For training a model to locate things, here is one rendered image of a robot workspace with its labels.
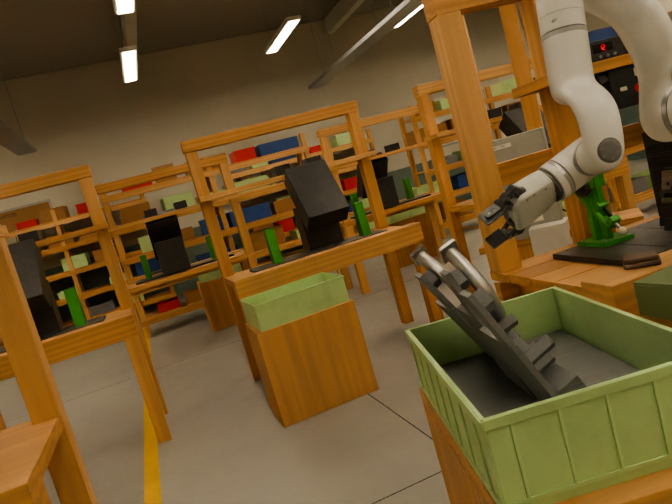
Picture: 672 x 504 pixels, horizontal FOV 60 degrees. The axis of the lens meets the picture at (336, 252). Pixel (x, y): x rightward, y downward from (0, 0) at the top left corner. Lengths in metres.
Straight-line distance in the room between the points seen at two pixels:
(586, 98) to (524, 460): 0.68
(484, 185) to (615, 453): 1.35
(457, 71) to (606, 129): 1.10
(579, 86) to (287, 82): 11.10
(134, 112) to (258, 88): 2.42
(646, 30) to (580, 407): 0.85
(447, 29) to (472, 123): 0.35
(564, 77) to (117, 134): 10.71
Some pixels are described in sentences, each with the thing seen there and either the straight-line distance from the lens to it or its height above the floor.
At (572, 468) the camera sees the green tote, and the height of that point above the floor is 0.84.
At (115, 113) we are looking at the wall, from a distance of 11.73.
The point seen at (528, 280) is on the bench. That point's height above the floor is 0.87.
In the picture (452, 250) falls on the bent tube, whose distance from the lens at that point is 1.22.
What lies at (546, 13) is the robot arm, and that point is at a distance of 1.35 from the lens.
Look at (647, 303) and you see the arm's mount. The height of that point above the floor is 0.89.
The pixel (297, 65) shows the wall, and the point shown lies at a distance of 12.38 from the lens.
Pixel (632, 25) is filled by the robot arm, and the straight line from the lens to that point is 1.50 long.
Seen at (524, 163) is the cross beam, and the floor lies 1.25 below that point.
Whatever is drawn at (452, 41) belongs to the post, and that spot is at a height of 1.75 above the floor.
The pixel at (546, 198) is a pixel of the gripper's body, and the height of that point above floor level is 1.23.
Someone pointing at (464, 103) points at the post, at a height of 1.52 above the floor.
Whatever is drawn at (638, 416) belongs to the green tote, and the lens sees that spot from 1.08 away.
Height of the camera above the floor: 1.38
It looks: 7 degrees down
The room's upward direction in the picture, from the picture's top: 16 degrees counter-clockwise
